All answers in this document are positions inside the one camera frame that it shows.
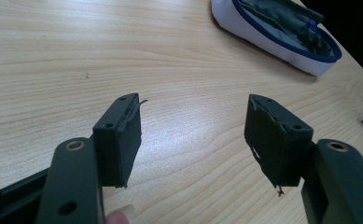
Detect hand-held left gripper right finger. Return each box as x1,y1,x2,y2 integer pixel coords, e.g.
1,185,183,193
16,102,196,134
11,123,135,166
244,93,363,224

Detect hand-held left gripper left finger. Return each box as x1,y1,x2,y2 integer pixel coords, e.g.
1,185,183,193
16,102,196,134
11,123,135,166
35,92,143,224

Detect white pouch with blue trim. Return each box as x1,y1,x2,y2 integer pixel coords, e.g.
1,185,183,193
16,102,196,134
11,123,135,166
210,0,343,77

